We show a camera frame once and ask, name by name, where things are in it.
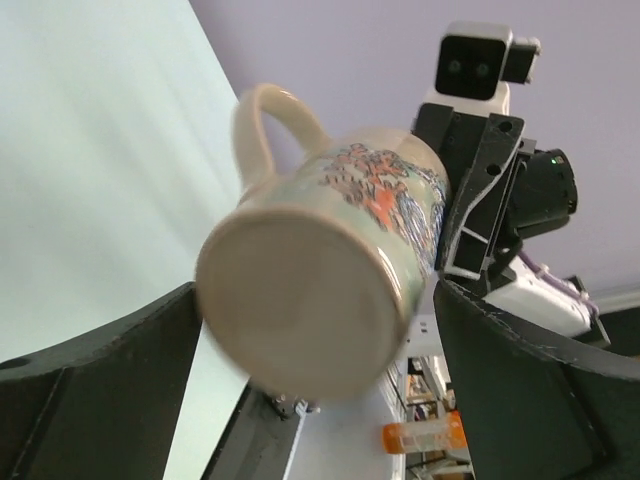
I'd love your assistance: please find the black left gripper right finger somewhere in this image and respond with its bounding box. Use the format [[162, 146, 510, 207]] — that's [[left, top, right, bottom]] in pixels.
[[434, 279, 639, 479]]

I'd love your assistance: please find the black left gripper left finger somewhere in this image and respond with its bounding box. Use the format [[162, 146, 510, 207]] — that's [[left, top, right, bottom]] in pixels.
[[1, 283, 201, 480]]

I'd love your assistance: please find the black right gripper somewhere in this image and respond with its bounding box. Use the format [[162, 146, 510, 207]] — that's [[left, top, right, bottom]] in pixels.
[[412, 103, 578, 280]]

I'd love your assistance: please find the beige patterned ceramic mug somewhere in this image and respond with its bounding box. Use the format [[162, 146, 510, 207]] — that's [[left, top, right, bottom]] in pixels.
[[195, 84, 450, 401]]

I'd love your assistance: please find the orange box in background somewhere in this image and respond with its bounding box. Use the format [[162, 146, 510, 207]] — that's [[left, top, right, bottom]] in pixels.
[[382, 411, 468, 454]]

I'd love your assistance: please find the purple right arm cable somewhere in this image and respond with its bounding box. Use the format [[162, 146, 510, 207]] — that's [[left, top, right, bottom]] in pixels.
[[519, 252, 601, 316]]

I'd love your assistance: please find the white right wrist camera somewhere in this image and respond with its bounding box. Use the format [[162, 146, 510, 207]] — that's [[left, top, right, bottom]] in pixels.
[[424, 20, 541, 117]]

